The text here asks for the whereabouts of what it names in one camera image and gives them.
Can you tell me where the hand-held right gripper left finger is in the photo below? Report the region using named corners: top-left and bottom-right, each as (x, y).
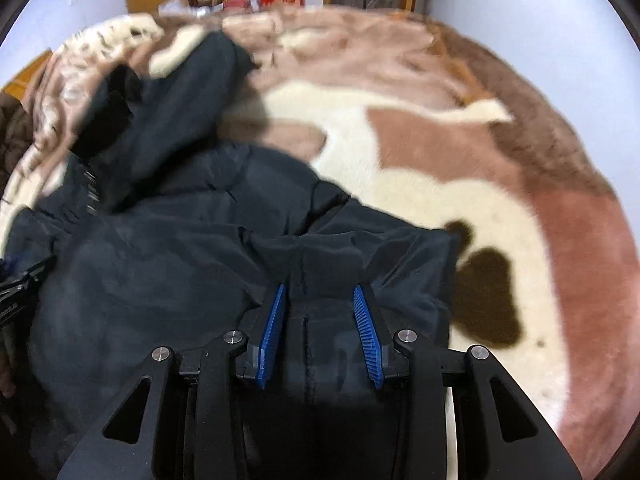
top-left (57, 282), bottom-right (288, 480)

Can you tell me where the clear plastic bag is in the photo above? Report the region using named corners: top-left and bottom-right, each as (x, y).
top-left (159, 0), bottom-right (202, 19)

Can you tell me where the black puffer jacket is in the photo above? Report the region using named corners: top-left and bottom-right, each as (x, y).
top-left (5, 29), bottom-right (462, 480)

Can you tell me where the paw print plush blanket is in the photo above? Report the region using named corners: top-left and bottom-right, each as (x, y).
top-left (0, 7), bottom-right (635, 467)

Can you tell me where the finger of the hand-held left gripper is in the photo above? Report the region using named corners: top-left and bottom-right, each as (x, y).
top-left (10, 255), bottom-right (57, 292)

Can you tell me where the brown puffer jacket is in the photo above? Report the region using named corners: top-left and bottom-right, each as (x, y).
top-left (0, 92), bottom-right (37, 187)

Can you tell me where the wooden headboard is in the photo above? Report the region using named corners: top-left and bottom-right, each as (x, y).
top-left (0, 50), bottom-right (54, 105)

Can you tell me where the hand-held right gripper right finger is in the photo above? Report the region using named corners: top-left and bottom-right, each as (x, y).
top-left (352, 282), bottom-right (583, 480)

